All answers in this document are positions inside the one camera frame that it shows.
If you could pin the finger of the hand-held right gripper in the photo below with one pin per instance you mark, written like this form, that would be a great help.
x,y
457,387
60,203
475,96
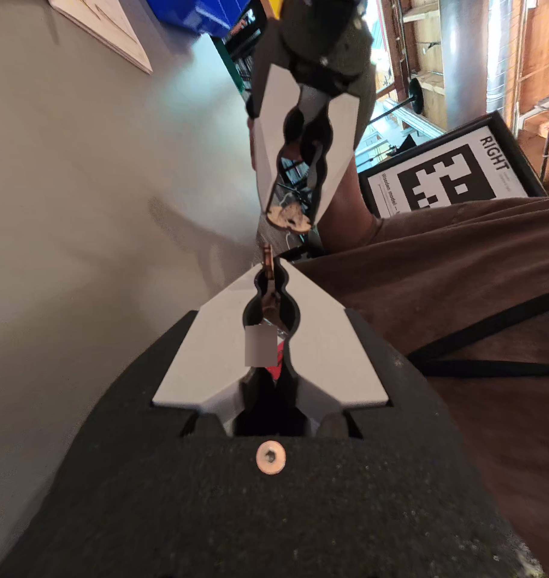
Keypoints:
x,y
267,135
344,131

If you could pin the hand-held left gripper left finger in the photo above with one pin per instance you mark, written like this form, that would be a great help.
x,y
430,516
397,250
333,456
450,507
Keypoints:
x,y
202,361

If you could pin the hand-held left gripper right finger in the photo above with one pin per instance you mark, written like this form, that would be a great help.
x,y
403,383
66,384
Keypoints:
x,y
333,361

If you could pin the round wooden model part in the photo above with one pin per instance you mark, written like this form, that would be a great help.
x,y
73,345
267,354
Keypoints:
x,y
289,221

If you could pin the thin wooden model part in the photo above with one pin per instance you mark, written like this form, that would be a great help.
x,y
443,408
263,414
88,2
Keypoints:
x,y
268,264

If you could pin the person's right forearm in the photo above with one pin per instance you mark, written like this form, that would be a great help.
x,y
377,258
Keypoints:
x,y
437,253

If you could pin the person's right hand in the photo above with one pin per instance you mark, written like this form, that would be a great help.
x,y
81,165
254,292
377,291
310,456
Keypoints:
x,y
351,212

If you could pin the green plastic crate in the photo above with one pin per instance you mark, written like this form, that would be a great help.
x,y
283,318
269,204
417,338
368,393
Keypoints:
x,y
225,58

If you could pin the framed marker sign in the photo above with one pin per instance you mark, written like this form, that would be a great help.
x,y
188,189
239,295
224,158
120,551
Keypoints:
x,y
437,180

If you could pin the blue plastic bin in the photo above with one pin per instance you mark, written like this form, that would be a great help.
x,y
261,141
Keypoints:
x,y
193,13

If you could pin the white instruction booklet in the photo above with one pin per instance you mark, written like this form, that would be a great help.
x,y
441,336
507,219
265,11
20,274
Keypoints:
x,y
107,27

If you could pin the person's brown clothing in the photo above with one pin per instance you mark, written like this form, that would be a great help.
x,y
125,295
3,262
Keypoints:
x,y
504,451

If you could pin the metal duct column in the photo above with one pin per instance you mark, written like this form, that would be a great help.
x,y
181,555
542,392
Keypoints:
x,y
468,54

